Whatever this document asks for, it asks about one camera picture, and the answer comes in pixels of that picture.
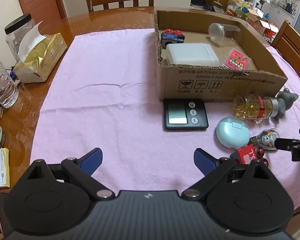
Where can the red toy train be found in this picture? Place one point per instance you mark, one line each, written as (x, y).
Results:
(249, 153)

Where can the boxed items at table edge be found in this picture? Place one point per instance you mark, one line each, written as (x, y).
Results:
(4, 162)

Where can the bottle of yellow capsules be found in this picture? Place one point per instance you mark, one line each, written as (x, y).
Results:
(255, 107)

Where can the black digital pocket scale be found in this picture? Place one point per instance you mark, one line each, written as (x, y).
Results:
(185, 114)

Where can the clear water bottle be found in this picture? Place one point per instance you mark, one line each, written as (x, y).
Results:
(9, 92)

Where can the clear refill case with label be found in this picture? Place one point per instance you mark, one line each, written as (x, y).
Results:
(236, 60)

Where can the clear plastic jar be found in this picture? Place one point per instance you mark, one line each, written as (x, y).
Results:
(220, 32)

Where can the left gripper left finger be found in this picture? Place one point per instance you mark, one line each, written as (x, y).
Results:
(80, 171)

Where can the cardboard box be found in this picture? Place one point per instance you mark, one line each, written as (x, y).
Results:
(263, 75)

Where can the translucent white plastic box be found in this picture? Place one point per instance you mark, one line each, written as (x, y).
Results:
(192, 54)

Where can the black lid plastic jar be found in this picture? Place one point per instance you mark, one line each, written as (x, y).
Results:
(15, 32)

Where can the gold tissue pack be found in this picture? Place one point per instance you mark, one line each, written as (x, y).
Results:
(38, 55)

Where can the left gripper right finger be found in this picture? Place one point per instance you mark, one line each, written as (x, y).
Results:
(214, 171)

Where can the wooden chair at right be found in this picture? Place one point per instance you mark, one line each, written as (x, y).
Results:
(287, 43)

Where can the correction tape dispenser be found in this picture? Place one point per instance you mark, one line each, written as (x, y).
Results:
(265, 139)

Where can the blue toy train car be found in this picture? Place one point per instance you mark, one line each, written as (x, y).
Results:
(170, 36)

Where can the grey cat figurine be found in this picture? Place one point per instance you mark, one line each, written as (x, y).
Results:
(285, 100)

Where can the pink tablecloth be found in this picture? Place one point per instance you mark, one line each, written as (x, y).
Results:
(104, 95)

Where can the mint green earbud case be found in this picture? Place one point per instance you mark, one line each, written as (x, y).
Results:
(232, 133)

